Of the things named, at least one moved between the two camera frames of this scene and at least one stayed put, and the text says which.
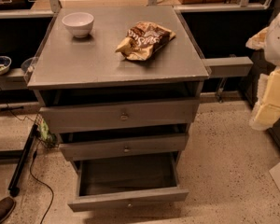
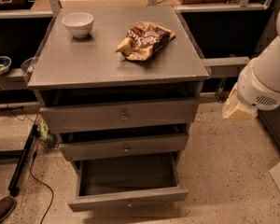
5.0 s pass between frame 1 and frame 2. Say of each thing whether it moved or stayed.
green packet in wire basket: stayed
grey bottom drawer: stayed
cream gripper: moved
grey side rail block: stayed
